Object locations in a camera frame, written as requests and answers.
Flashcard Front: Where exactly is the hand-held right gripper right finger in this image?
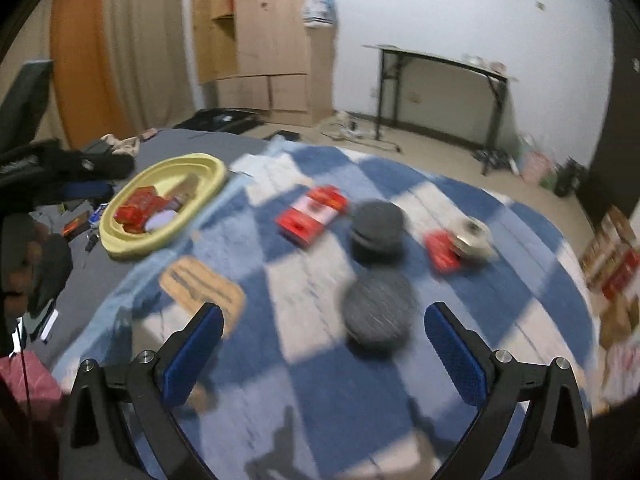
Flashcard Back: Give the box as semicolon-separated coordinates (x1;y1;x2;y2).
424;301;593;480

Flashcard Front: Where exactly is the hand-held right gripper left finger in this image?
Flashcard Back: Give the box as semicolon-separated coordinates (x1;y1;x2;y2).
59;302;226;480

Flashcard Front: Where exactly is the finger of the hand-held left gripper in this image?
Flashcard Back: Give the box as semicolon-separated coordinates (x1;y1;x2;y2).
50;150;135;182
59;182;115;202

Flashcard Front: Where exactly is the tan cardboard piece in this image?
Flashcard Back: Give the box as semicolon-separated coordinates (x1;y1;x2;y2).
160;255;247;333

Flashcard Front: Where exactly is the grey round sponge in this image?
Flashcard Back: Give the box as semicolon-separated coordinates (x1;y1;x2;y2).
341;270;418;351
348;200;407;263

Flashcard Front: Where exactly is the yellow plastic basin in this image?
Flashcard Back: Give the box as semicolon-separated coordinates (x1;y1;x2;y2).
99;153;230;261

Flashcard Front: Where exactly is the person's left hand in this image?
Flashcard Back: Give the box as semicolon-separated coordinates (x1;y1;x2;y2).
0;237;38;306

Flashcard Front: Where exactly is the flat red black box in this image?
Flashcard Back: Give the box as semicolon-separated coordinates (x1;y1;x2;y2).
62;210;91;236

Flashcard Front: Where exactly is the beige garment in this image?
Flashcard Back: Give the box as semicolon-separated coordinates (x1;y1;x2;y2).
102;134;141;156

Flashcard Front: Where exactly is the orange wooden door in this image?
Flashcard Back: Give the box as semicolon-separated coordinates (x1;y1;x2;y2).
50;0;133;148

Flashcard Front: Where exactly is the purple plush ball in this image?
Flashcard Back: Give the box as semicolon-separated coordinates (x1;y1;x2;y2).
144;210;178;233

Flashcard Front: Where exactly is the beige curtain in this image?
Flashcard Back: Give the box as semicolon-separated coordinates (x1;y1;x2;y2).
102;0;196;133

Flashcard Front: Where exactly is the blue checkered blanket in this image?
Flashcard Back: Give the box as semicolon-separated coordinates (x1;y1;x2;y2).
50;142;601;480

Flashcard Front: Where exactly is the black case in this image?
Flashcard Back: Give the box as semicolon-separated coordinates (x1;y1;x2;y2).
174;107;266;135

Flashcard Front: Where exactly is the pink cloth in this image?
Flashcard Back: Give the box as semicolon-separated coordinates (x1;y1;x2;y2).
0;350;63;413

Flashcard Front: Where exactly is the white cloth patch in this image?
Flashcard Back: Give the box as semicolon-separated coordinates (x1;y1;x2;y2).
230;152;301;196

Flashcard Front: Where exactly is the pile of printed cartons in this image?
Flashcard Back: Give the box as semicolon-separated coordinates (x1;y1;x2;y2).
580;205;640;351

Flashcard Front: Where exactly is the pink bag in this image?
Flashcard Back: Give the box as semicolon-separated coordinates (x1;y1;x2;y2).
522;152;553;183

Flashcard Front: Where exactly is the wooden wardrobe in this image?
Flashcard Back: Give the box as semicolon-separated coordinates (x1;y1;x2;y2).
191;0;337;127

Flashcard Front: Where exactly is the hanging white blue bag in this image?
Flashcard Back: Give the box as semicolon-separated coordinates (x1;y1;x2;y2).
303;0;336;28

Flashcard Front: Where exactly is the black folding table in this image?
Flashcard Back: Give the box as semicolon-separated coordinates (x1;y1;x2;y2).
362;44;519;176

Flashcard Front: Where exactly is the white power strip with cables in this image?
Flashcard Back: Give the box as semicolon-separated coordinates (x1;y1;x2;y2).
320;112;401;151

